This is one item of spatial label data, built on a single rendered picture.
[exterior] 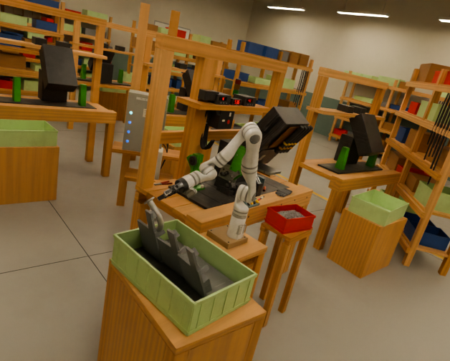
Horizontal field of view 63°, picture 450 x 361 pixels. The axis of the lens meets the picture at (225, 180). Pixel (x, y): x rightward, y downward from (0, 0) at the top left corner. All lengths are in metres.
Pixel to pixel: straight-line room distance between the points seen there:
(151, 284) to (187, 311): 0.24
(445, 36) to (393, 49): 1.37
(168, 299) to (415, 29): 11.20
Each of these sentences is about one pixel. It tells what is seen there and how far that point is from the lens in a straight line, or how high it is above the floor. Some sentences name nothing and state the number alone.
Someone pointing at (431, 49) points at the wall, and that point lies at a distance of 11.85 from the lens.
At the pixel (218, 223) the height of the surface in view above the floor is 0.86.
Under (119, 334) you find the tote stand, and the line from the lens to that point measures 2.10.
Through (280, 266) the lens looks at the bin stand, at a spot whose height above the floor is 0.56.
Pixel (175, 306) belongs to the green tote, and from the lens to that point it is 1.65.
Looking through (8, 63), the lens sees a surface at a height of 0.79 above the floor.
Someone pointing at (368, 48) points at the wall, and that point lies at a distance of 12.64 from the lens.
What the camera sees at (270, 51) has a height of 2.15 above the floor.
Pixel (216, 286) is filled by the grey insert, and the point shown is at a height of 0.85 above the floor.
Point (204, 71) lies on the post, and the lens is 2.77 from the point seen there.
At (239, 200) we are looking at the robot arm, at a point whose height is 1.12.
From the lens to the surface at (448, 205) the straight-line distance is 4.92.
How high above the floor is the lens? 1.91
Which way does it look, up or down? 19 degrees down
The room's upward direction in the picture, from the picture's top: 13 degrees clockwise
